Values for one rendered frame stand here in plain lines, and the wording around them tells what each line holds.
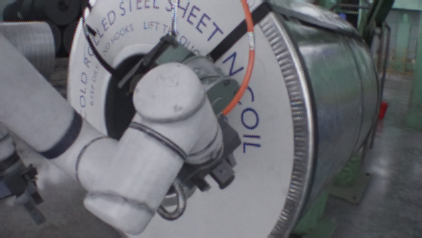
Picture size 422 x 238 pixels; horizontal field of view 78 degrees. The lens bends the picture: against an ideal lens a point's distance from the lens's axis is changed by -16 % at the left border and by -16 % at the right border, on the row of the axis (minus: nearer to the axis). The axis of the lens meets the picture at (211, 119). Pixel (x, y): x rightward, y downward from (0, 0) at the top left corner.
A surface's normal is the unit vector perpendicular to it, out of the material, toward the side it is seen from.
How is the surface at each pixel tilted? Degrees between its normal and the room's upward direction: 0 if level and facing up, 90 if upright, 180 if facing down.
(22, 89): 83
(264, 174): 90
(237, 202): 90
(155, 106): 45
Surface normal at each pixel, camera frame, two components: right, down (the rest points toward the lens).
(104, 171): -0.44, -0.52
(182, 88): -0.09, -0.47
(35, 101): 0.85, 0.07
